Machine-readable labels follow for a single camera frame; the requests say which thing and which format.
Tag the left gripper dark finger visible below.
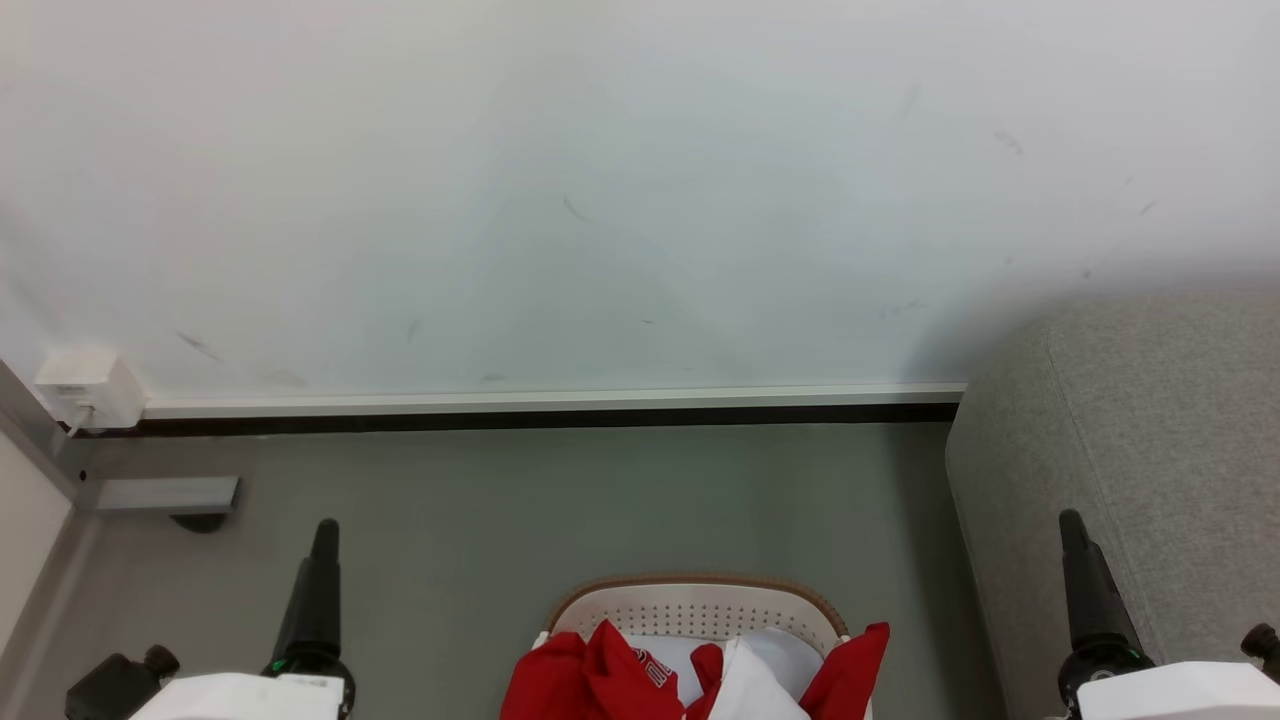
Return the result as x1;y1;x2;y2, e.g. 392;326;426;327
272;518;342;662

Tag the left gripper body dark grey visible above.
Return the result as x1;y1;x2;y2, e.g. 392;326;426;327
262;648;357;720

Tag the right gripper body dark grey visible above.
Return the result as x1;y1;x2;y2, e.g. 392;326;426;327
1058;644;1157;717

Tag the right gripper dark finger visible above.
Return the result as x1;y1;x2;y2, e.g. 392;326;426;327
1058;509;1143;657

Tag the red basketball jersey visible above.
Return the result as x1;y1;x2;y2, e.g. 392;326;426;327
500;619;892;720

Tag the cream laundry basket brown rim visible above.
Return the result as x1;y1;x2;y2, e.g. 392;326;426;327
540;573;853;651

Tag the grey fabric sofa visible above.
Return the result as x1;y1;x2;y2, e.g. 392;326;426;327
945;292;1280;720

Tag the white black baseboard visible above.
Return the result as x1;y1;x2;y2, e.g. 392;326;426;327
100;382;969;439

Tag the white garment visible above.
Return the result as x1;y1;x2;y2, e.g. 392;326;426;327
625;627;853;720

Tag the grey metal bracket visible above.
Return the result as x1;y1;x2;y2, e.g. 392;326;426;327
82;476;242;515

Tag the white wall socket box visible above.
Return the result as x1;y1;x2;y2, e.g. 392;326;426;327
35;347;147;433

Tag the grey door frame post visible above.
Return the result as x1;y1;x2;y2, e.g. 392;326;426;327
0;358;99;511

